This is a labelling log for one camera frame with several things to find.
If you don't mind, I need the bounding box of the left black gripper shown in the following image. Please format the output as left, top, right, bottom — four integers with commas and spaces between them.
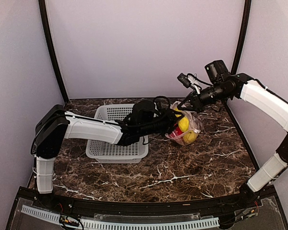
139, 107, 185, 136

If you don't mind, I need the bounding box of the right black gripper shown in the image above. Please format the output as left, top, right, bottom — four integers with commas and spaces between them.
177, 81, 231, 113

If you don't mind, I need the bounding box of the red bell pepper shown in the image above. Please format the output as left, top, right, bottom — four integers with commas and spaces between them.
169, 127, 184, 140

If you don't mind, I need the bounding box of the clear zip top bag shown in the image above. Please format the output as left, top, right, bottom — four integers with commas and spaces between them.
165, 101, 204, 146

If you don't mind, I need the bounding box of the yellow bell pepper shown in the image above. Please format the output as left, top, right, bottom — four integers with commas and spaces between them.
183, 130, 199, 145

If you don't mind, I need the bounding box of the white plastic perforated basket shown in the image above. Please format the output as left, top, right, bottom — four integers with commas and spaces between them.
85, 103, 149, 164

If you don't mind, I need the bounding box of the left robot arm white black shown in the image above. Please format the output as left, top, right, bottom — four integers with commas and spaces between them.
30, 100, 184, 209

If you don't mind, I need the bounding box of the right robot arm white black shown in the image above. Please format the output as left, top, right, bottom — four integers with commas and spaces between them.
177, 60, 288, 208

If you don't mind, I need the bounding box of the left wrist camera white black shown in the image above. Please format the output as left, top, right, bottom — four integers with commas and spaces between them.
153, 96, 171, 113

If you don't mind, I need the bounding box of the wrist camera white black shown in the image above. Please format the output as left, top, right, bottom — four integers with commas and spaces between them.
177, 73, 212, 94
153, 96, 171, 113

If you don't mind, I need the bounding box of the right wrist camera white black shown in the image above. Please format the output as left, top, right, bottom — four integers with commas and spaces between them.
177, 73, 212, 94

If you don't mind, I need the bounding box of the white slotted cable duct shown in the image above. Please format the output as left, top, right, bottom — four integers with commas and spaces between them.
21, 205, 220, 230

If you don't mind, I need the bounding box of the right black frame post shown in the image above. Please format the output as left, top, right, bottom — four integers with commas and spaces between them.
230, 0, 252, 74

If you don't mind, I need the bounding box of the black frame post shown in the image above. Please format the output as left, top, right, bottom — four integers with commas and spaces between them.
38, 0, 69, 104
230, 0, 252, 74

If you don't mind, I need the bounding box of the black curved front rail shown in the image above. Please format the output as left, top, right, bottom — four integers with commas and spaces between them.
28, 189, 262, 218

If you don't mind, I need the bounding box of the left black frame post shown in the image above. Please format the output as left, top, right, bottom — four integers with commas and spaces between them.
38, 0, 69, 104

